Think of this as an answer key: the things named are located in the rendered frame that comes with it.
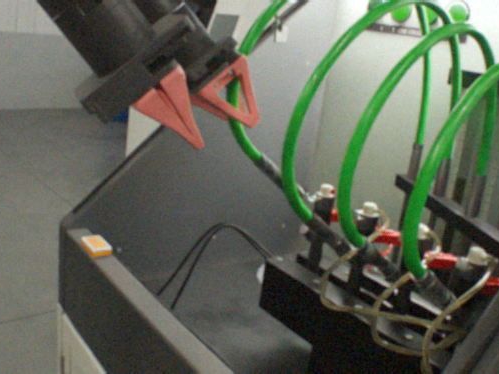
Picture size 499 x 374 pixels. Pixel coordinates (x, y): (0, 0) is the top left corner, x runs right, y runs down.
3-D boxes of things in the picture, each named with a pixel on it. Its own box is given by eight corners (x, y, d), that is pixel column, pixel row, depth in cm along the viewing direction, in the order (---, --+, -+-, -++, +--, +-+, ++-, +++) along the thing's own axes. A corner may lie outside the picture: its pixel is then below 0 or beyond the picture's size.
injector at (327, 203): (278, 327, 78) (300, 194, 73) (302, 319, 81) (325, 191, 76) (290, 336, 76) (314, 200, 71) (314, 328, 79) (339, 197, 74)
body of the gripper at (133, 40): (202, 34, 40) (143, -47, 36) (95, 121, 38) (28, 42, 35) (179, 31, 45) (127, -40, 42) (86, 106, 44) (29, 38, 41)
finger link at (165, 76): (235, 137, 43) (164, 43, 39) (166, 196, 42) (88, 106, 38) (208, 120, 49) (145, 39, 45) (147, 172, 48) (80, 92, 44)
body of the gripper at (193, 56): (213, 58, 66) (175, 11, 63) (243, 46, 56) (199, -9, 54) (174, 92, 64) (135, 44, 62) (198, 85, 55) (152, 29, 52)
